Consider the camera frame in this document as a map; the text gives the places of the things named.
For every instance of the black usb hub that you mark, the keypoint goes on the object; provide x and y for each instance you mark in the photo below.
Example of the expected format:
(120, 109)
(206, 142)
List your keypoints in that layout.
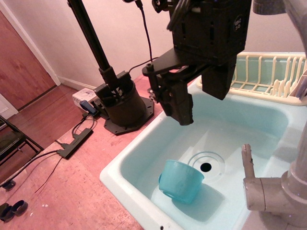
(69, 149)

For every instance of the light blue toy sink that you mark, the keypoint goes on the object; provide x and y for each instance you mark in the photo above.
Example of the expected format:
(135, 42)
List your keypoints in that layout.
(213, 146)

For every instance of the white cardboard box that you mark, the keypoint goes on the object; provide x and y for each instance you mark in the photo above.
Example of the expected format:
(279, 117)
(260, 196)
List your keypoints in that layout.
(84, 94)

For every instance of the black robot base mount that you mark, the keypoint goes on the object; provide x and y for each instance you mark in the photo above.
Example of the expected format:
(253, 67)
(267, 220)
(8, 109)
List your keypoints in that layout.
(124, 111)

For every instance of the grey toy faucet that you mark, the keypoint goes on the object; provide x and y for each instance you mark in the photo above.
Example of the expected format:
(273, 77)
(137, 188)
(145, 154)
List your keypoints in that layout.
(284, 196)

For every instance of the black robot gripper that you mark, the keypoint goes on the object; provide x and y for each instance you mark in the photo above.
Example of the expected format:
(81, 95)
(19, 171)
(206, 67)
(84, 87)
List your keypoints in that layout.
(207, 34)

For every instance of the black folding chair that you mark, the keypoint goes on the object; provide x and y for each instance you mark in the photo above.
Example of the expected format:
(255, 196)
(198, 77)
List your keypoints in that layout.
(16, 150)

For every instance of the cream dish drying rack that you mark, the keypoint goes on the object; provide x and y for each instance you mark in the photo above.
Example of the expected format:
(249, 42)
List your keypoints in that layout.
(271, 76)

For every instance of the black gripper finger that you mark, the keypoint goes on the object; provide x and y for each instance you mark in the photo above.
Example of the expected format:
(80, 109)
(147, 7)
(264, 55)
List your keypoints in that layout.
(173, 97)

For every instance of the blue usb adapter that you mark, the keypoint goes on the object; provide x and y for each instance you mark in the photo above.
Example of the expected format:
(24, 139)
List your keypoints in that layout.
(87, 107)

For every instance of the teal plastic cup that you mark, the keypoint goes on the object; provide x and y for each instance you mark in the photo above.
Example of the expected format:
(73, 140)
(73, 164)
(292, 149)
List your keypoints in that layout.
(180, 181)

